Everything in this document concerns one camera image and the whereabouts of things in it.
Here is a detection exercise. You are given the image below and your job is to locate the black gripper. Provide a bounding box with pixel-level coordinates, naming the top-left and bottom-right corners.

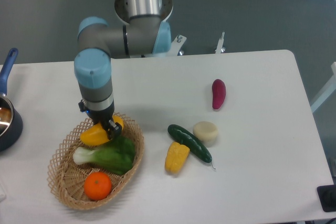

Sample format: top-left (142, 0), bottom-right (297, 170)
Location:
top-left (78, 99), bottom-right (122, 140)

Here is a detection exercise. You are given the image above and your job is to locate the yellow mango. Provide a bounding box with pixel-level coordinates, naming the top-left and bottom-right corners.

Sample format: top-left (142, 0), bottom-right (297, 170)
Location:
top-left (79, 115), bottom-right (124, 146)

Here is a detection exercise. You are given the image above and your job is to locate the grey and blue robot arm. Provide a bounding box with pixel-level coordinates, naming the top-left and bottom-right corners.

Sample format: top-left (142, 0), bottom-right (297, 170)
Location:
top-left (74, 0), bottom-right (171, 140)

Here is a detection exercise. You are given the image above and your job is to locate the woven wicker basket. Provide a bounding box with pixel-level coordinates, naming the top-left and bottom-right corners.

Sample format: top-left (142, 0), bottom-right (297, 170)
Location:
top-left (47, 112), bottom-right (144, 210)

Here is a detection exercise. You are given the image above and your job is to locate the green bok choy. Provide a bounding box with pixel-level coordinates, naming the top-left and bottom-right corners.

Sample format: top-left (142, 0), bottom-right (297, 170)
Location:
top-left (72, 136), bottom-right (135, 175)

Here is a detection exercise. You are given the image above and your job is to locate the orange tangerine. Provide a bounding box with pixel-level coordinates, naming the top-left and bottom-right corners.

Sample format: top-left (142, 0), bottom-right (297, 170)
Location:
top-left (83, 172), bottom-right (112, 201)

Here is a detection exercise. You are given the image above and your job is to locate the yellow bell pepper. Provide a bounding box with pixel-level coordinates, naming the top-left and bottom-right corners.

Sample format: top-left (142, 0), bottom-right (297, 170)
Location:
top-left (165, 142), bottom-right (190, 174)

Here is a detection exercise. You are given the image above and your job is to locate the dark green cucumber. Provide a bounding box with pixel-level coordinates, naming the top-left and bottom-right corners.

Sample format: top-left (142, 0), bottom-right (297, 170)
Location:
top-left (167, 124), bottom-right (215, 169)

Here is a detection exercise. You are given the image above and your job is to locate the dark blue saucepan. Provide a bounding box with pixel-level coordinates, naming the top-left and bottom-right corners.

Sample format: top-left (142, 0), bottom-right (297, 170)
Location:
top-left (1, 48), bottom-right (23, 152)

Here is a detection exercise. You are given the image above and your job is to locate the purple sweet potato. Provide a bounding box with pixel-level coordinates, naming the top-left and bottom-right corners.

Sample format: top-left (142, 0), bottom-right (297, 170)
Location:
top-left (212, 79), bottom-right (226, 110)

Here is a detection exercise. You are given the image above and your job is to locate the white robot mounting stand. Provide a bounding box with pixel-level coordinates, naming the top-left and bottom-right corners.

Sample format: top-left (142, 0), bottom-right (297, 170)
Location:
top-left (114, 0), bottom-right (226, 58)

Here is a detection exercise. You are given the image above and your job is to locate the black device at edge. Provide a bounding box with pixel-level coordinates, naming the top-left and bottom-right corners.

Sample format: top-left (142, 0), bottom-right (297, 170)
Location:
top-left (317, 185), bottom-right (335, 212)

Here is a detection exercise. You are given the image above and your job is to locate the white frame at right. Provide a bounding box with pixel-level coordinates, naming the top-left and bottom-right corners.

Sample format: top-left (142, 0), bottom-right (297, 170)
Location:
top-left (310, 62), bottom-right (335, 113)

